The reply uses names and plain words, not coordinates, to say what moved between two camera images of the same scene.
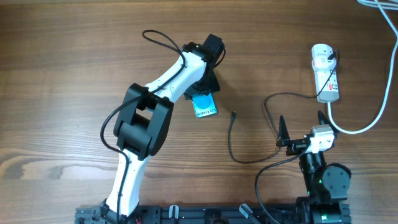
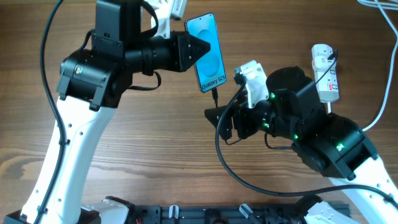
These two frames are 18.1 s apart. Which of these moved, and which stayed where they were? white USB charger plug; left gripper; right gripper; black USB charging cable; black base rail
Moved: black USB charging cable; left gripper; right gripper
Stayed: black base rail; white USB charger plug
